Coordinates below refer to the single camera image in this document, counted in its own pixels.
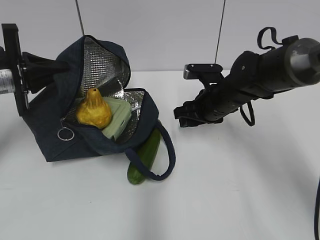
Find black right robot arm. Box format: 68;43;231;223
173;35;320;128

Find green-lidded glass food container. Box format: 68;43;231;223
100;97;132;140

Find navy blue lunch bag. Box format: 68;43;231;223
22;35;176;181

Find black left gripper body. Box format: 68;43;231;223
1;23;31;117

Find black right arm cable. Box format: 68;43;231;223
239;26;286;127

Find yellow pear-shaped gourd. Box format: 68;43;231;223
75;88;113;129

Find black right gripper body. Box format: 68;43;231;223
173;89;224;128

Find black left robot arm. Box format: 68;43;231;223
0;23;70;117

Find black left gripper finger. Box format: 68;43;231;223
22;52;69;75
29;74;54;94

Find green cucumber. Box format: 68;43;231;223
127;128;161;185

